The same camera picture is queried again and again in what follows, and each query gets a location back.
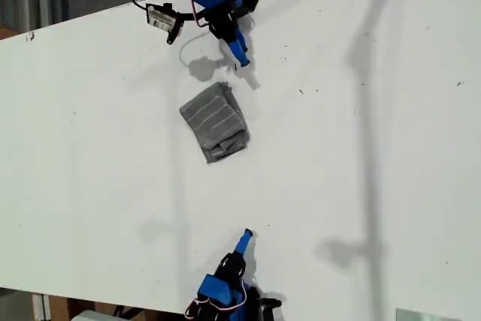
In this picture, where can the grey striped square towel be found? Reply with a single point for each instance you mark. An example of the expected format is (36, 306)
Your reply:
(214, 122)

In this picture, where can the white container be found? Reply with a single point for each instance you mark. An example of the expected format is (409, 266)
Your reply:
(94, 316)

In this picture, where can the brown cardboard box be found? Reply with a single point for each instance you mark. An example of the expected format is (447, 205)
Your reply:
(62, 307)

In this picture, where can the white table leg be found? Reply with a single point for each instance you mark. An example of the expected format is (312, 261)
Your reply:
(40, 307)

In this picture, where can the black camera stalk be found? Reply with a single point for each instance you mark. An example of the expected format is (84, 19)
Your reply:
(189, 16)

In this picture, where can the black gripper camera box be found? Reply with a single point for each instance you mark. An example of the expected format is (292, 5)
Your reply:
(161, 18)
(270, 303)

